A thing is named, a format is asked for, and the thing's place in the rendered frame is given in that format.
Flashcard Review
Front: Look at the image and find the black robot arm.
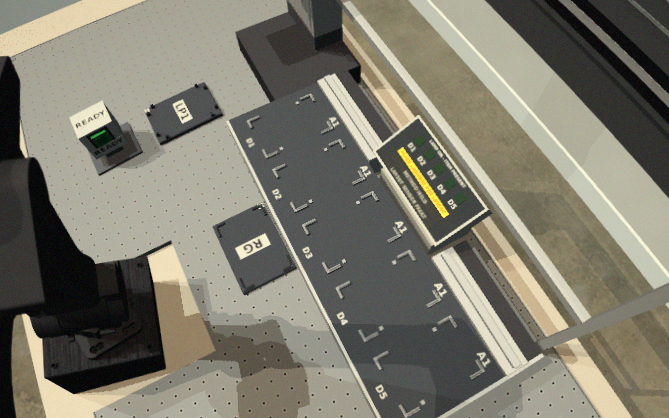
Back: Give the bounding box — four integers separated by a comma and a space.
0, 56, 143, 418

